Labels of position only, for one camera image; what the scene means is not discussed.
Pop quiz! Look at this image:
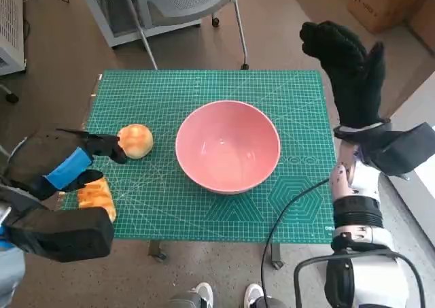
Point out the pink bowl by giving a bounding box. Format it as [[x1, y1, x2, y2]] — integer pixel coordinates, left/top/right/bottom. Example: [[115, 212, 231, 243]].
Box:
[[175, 99, 282, 195]]

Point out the green cutting mat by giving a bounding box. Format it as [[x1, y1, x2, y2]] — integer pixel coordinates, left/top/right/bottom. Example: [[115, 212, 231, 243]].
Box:
[[58, 69, 336, 243]]

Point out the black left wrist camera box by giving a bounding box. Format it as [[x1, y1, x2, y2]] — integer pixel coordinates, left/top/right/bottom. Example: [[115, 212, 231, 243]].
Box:
[[3, 207, 115, 263]]

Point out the plain cardboard box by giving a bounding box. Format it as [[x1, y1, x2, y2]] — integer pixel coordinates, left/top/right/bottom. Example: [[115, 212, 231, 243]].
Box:
[[407, 0, 435, 56]]

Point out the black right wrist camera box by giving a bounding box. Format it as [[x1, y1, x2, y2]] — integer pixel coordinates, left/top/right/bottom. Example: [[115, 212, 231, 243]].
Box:
[[360, 122, 435, 177]]

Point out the cardboard box with black print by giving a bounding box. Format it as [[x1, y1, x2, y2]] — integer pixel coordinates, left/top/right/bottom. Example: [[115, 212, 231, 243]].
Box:
[[346, 0, 422, 34]]

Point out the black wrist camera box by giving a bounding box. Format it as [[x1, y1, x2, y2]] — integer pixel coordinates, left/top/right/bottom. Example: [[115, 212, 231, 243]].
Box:
[[3, 207, 115, 263], [360, 122, 435, 177]]

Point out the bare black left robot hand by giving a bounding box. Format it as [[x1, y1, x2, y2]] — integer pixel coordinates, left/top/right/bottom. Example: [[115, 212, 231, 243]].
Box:
[[6, 128, 127, 202]]

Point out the grey chair leg with caster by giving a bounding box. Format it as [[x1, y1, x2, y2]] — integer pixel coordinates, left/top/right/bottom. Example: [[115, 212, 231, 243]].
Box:
[[0, 83, 20, 103]]

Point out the round toy bread bun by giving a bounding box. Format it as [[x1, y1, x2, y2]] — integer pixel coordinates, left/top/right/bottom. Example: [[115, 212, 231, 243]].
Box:
[[117, 123, 154, 160]]

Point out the metal table leg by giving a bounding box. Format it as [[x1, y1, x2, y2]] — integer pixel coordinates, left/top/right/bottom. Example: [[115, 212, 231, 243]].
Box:
[[270, 243, 285, 270], [148, 240, 168, 262]]

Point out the rectangular striped toy bread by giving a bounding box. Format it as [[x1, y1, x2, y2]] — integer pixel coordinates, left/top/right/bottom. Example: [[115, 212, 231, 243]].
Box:
[[77, 175, 118, 224]]

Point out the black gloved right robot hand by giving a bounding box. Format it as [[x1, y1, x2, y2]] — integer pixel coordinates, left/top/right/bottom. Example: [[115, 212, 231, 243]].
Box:
[[299, 20, 387, 127]]

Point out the white perforated appliance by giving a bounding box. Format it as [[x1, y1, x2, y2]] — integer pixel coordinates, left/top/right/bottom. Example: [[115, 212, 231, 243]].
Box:
[[0, 0, 27, 76]]

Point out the white shoe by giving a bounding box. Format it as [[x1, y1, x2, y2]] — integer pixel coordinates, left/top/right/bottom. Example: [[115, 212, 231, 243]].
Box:
[[195, 281, 215, 308], [244, 282, 266, 308]]

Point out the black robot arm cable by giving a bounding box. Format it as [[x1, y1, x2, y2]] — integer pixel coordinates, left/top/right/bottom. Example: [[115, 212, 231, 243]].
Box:
[[293, 248, 425, 308], [260, 177, 332, 308]]

